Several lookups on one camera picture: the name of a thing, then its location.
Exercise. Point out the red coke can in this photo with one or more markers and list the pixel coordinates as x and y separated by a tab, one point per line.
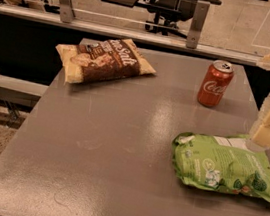
218	77

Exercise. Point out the green chip bag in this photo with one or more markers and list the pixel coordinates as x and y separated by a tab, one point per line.
221	164

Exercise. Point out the black office chair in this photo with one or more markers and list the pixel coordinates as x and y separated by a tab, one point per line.
169	12

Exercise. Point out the brown and cream chip bag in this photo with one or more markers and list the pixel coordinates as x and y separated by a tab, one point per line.
106	60

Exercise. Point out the glass barrier with metal rail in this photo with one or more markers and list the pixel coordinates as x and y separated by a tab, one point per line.
166	42

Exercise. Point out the middle metal rail bracket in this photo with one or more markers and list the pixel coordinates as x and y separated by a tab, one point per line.
197	23

